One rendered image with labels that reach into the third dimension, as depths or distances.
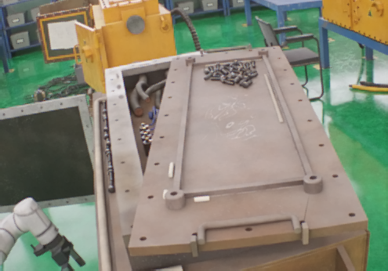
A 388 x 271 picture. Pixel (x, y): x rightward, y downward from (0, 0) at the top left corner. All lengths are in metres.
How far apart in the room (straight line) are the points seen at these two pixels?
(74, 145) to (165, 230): 1.47
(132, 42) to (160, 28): 0.25
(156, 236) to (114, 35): 3.08
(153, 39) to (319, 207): 3.13
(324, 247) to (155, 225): 0.37
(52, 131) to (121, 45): 1.72
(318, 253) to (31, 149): 1.67
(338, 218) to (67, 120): 1.63
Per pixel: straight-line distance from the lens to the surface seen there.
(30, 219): 1.73
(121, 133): 1.46
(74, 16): 5.34
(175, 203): 1.00
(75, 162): 2.41
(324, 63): 6.18
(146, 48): 3.96
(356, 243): 1.12
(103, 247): 1.14
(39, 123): 2.35
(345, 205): 0.97
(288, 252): 1.07
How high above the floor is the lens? 1.90
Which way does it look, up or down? 22 degrees down
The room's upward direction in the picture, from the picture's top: 8 degrees counter-clockwise
